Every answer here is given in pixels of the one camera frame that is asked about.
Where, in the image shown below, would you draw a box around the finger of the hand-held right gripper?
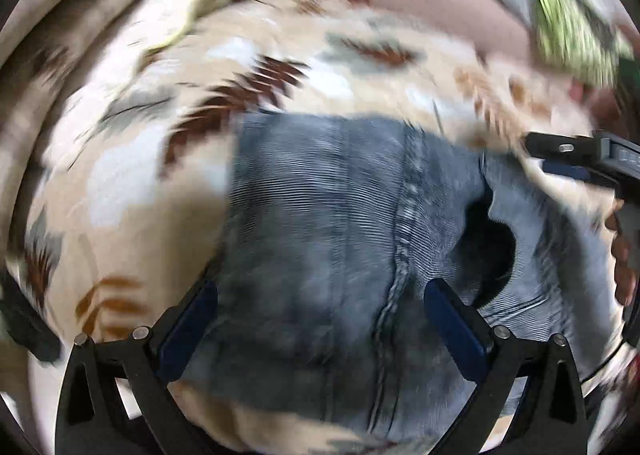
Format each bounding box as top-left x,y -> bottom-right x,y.
525,132 -> 598,161
542,160 -> 621,191

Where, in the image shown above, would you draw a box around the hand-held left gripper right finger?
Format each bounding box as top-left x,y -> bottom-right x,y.
422,277 -> 591,455

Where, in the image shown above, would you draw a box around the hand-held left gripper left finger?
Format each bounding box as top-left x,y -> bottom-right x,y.
54,277 -> 221,455

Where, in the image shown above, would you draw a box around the blue denim pants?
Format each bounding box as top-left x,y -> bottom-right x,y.
170,110 -> 621,451

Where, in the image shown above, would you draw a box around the person's right hand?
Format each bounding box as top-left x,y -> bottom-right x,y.
606,212 -> 640,307

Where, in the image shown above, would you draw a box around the dark cloth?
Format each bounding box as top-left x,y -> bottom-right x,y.
616,55 -> 640,103

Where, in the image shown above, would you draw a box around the green patterned blanket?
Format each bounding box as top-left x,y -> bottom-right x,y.
515,0 -> 636,91

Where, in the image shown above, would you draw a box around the leaf print blanket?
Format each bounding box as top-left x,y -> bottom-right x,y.
15,0 -> 621,455

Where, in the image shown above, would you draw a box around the yellow-green cloth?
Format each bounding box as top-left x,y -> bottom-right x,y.
107,0 -> 231,101

